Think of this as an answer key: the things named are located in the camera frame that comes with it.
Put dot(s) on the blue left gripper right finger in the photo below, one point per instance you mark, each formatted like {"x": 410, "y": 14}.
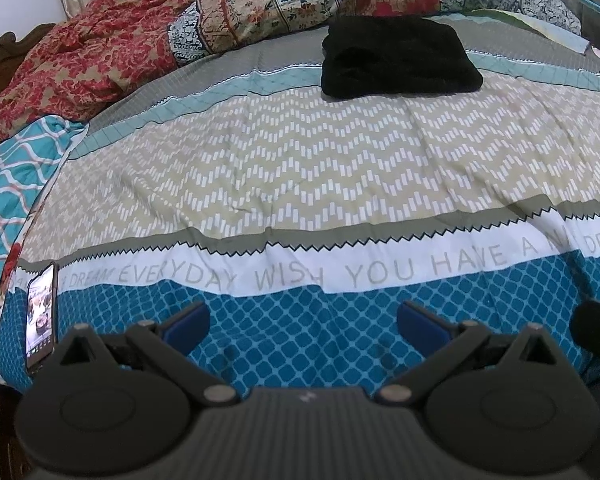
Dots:
{"x": 422, "y": 329}

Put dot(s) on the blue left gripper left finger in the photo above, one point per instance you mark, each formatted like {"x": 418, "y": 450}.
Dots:
{"x": 186, "y": 330}

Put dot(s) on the black pants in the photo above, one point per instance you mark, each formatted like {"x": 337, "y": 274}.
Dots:
{"x": 365, "y": 55}

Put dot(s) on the smartphone with lit screen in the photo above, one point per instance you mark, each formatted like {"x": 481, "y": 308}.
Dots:
{"x": 41, "y": 330}

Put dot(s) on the patterned bedsheet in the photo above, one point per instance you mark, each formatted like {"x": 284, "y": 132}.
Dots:
{"x": 303, "y": 221}

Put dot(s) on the teal lattice pillow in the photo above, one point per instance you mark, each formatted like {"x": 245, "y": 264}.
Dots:
{"x": 28, "y": 161}

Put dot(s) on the red floral patchwork quilt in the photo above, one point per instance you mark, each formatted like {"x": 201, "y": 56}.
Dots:
{"x": 112, "y": 47}

